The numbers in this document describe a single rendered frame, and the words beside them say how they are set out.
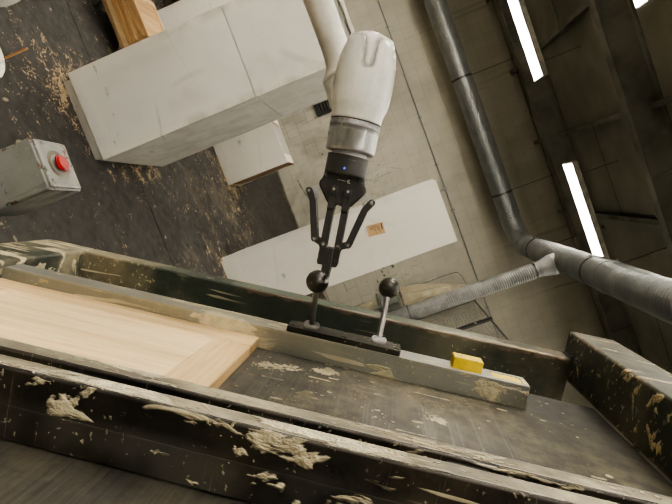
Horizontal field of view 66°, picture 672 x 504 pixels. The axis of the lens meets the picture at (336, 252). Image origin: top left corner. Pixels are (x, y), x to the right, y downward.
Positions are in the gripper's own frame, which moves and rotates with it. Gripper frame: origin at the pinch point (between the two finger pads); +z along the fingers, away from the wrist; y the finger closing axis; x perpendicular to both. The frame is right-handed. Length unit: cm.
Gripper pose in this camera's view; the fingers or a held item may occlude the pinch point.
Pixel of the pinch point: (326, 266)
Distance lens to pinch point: 94.0
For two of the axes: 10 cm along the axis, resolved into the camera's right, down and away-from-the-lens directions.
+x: -1.0, 0.8, -9.9
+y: -9.8, -2.1, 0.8
